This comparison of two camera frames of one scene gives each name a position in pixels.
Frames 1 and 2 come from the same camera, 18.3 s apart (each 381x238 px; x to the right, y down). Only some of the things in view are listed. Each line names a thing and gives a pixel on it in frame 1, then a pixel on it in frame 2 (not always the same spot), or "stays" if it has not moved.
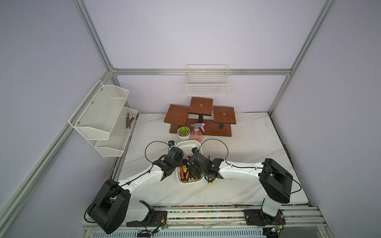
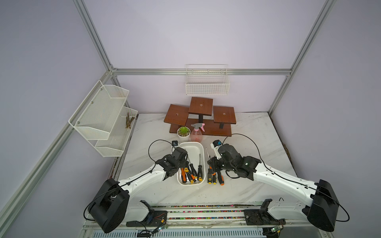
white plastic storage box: [188, 146] stays
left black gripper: [180, 161] stays
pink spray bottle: [196, 134] stays
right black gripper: [195, 172] to [215, 165]
